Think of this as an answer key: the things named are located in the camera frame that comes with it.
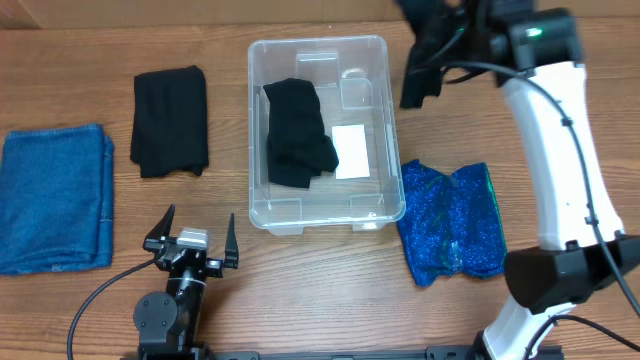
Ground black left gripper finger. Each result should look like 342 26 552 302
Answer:
143 204 175 250
223 214 239 269

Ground black cloth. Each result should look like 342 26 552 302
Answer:
396 0 469 109
263 78 339 189
130 65 209 178

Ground blue sparkly cloth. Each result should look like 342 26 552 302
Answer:
397 160 507 287

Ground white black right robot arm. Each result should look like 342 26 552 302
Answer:
452 1 639 359

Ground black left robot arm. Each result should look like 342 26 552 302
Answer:
133 206 239 359

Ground folded blue denim jeans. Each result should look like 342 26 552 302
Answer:
1 124 114 275

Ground clear plastic storage bin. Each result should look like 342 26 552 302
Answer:
248 35 406 236

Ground white label in bin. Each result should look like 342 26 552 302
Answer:
331 124 370 180

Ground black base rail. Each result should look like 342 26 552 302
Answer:
211 345 471 360

